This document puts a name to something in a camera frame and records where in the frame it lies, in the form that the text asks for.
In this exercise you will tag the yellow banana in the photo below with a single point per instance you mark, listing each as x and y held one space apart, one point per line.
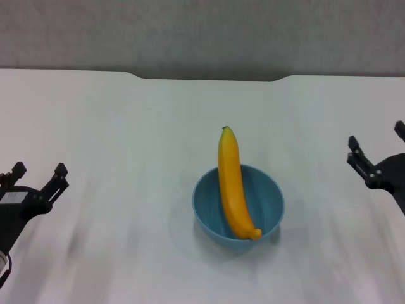
232 183

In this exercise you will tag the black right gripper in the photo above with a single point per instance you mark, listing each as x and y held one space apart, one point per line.
392 177

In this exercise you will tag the blue bowl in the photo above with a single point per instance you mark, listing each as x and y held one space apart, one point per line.
207 206

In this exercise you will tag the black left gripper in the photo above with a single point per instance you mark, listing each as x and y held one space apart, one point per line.
16 215

